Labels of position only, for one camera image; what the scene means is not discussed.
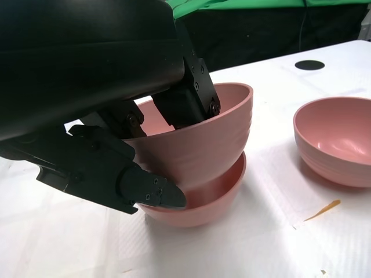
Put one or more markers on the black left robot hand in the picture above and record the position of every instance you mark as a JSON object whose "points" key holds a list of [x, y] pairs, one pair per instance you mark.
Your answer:
{"points": [[72, 58]]}

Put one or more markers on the pink plastic bowl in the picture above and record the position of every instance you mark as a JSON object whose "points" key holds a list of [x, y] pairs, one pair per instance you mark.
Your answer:
{"points": [[203, 150], [333, 162], [203, 208]]}

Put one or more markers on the bright green cloth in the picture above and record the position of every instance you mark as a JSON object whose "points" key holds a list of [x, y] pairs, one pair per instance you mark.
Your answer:
{"points": [[185, 8]]}

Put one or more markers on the black backdrop cloth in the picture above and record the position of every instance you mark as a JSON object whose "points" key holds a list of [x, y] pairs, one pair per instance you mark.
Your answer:
{"points": [[261, 34]]}

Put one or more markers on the black round desk grommet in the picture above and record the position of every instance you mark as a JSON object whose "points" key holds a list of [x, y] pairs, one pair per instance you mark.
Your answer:
{"points": [[310, 65]]}

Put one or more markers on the thin orange sliver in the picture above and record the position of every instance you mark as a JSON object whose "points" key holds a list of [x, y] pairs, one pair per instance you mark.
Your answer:
{"points": [[331, 205]]}

